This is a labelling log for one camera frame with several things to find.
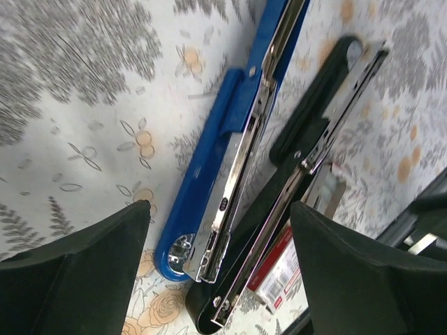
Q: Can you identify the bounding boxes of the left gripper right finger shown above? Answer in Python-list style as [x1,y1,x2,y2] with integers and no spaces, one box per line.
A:
[291,202,446,334]

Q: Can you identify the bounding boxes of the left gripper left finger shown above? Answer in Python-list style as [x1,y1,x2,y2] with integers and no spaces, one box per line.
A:
[1,200,151,334]

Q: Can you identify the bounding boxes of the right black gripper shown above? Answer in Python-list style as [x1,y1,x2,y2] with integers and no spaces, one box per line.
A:
[376,170,446,258]

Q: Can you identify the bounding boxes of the red white staple box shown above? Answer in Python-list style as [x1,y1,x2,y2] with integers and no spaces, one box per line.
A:
[247,223,301,314]

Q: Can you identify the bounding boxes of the metal staple strip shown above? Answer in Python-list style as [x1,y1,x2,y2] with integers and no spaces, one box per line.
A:
[305,164,346,219]

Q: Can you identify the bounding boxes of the blue stapler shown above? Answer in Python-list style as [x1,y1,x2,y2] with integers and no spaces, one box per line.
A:
[154,1,309,283]

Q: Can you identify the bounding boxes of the black stapler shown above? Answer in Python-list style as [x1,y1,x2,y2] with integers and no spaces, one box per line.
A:
[185,35,389,334]

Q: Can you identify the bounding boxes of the floral tablecloth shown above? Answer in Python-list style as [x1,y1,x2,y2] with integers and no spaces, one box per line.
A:
[1,1,446,334]

